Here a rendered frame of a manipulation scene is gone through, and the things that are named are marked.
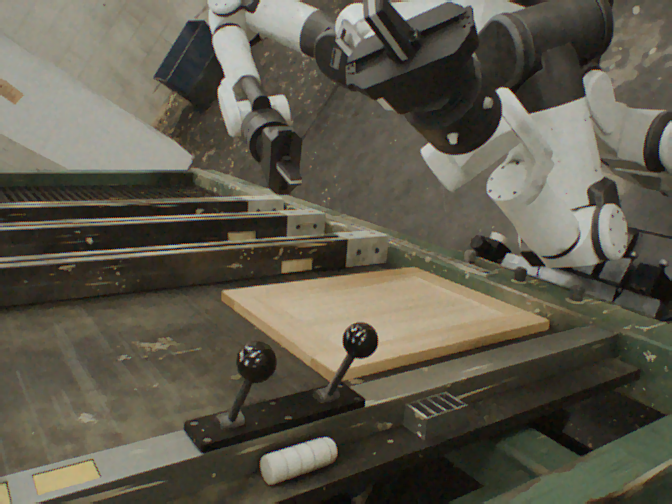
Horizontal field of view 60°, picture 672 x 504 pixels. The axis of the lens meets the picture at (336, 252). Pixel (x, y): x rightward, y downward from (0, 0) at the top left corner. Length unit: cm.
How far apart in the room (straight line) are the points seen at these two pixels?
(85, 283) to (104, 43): 514
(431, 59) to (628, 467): 44
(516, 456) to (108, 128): 434
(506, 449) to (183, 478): 42
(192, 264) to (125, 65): 512
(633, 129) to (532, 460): 89
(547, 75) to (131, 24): 556
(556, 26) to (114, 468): 73
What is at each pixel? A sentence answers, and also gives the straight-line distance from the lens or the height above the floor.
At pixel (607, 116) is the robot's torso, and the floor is 90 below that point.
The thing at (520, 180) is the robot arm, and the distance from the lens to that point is 76.
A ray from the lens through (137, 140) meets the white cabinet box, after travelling 490.
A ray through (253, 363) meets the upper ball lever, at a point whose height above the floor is 156.
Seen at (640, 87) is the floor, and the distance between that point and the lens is 257.
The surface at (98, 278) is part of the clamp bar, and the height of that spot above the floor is 149.
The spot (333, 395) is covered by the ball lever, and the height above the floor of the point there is 140.
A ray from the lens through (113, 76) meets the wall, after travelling 622.
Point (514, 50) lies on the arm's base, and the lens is 84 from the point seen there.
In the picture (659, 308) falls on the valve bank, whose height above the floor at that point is 73.
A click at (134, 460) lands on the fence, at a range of 61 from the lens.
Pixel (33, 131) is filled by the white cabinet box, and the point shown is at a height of 110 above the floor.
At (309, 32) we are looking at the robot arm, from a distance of 122.
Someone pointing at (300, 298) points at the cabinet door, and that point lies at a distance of 110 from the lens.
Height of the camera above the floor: 187
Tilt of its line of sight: 38 degrees down
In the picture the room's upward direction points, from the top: 58 degrees counter-clockwise
